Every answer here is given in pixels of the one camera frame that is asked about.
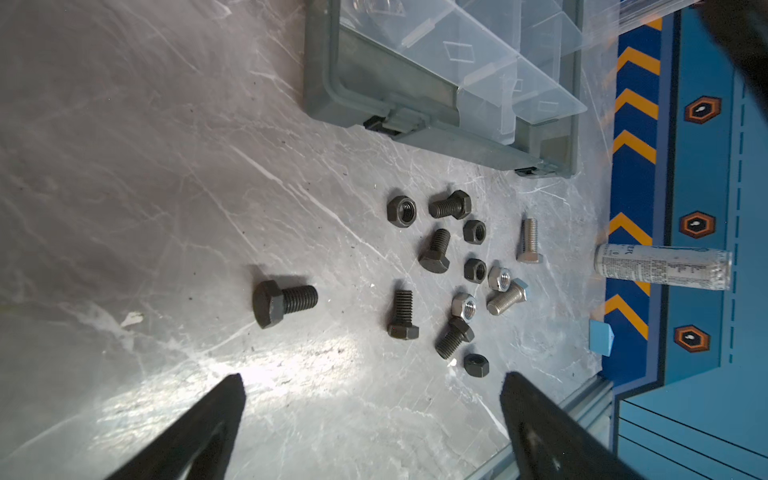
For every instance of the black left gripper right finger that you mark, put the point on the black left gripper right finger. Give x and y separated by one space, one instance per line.
548 443

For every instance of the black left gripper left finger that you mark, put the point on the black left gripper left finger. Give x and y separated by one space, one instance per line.
199 444

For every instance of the small black nut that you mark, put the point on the small black nut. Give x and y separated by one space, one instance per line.
476 365

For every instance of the black bolt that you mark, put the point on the black bolt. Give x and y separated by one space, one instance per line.
401 326
434 258
458 205
458 331
271 303

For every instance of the silver hex bolt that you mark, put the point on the silver hex bolt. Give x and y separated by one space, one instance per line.
529 243
516 293

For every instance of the silver hex nut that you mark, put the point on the silver hex nut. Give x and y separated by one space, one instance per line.
464 306
499 279

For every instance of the black hex nut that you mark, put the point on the black hex nut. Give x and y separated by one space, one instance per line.
475 270
474 232
401 211

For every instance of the grey plastic organizer box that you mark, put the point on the grey plastic organizer box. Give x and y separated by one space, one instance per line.
494 83

